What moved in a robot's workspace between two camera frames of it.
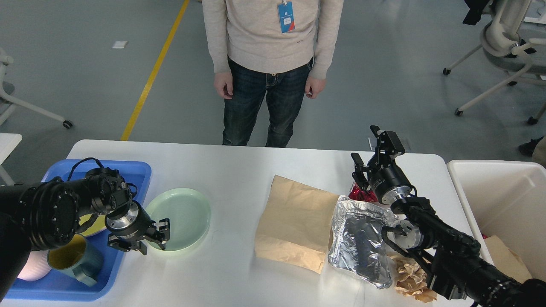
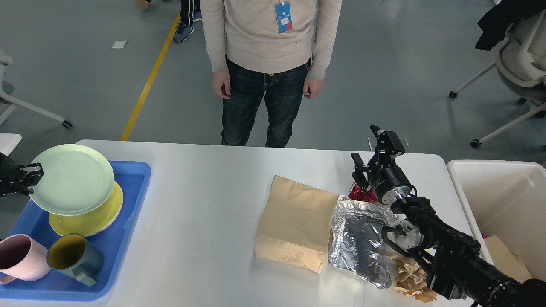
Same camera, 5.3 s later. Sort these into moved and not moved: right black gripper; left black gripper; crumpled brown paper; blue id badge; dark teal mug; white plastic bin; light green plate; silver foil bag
Moved: light green plate; left black gripper
Not moved: right black gripper; silver foil bag; crumpled brown paper; white plastic bin; dark teal mug; blue id badge
